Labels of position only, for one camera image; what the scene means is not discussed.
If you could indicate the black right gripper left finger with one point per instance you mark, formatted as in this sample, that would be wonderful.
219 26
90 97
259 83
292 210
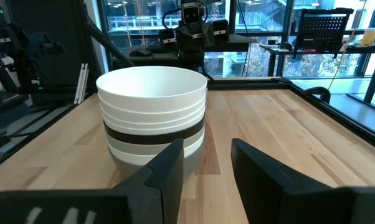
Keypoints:
137 202

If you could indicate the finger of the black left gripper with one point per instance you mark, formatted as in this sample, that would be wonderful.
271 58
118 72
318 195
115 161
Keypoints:
220 31
167 39

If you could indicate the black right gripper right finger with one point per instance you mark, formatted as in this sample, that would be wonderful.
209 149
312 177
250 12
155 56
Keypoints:
284 199

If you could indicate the white bowl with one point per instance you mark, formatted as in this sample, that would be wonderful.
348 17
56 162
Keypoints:
151 131
151 117
151 81
128 160

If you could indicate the black bowl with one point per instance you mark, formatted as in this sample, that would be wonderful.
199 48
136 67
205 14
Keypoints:
137 139

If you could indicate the dark side desk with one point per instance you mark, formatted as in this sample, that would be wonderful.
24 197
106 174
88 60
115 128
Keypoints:
231 43

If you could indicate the black computer mouse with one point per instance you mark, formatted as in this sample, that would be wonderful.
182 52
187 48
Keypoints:
140 53

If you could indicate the black perforated panel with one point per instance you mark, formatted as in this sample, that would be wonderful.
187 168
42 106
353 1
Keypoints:
321 31

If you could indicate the large black panel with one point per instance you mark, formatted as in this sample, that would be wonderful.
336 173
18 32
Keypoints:
66 37

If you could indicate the dark far desk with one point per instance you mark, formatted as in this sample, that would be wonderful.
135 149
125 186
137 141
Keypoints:
355 49

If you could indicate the yellow container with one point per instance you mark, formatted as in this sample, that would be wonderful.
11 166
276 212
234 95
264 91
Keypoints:
369 35

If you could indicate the white frame bracket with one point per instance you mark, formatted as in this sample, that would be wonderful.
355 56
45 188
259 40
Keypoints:
81 84

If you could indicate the black frame foot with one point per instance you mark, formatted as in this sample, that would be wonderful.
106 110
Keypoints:
318 93

